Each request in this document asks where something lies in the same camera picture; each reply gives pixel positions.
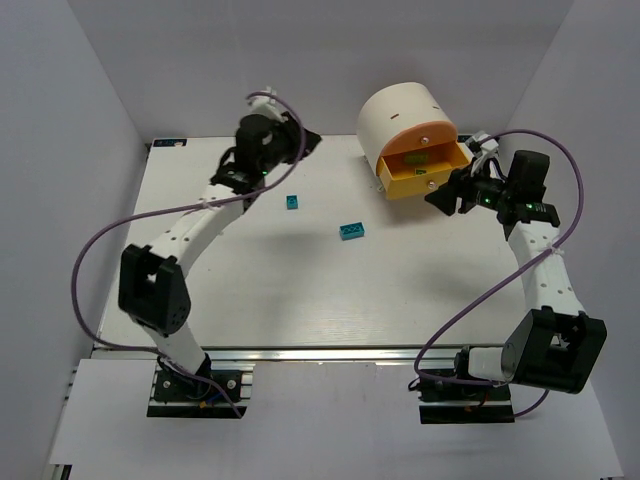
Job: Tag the white cylindrical drawer cabinet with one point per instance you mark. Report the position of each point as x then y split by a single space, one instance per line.
391 110

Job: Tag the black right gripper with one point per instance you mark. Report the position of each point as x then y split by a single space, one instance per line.
461 189

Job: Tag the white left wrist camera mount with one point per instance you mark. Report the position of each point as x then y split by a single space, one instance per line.
264 105

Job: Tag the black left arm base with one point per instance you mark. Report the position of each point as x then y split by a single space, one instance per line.
177 397

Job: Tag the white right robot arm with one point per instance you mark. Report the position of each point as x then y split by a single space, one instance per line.
557 343

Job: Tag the yellow drawer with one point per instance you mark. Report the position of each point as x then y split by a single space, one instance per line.
399 180

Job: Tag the small teal lego brick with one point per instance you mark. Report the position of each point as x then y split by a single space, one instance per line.
292 202

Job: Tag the long teal lego brick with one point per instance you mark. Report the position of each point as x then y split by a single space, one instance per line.
351 231

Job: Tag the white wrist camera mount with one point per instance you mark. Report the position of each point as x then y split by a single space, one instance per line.
483 147
264 105

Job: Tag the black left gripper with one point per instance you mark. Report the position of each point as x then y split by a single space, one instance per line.
292 138

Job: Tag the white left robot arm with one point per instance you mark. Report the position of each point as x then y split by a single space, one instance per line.
152 283

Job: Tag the orange drawer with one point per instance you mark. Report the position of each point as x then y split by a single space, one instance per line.
438 132

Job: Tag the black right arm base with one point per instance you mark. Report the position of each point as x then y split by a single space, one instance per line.
443 403

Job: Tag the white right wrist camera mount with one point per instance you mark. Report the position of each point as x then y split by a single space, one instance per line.
483 147

